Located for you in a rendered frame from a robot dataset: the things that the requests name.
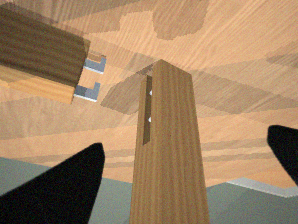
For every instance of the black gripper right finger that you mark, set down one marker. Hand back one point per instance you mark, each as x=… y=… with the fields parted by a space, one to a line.
x=283 y=142

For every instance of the wooden headboard post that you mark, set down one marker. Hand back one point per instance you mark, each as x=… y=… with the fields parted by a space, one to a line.
x=168 y=178

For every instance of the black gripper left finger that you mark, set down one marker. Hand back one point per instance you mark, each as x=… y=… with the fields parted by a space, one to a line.
x=64 y=194

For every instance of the light wooden board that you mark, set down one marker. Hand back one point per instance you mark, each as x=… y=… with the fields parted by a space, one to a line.
x=42 y=60

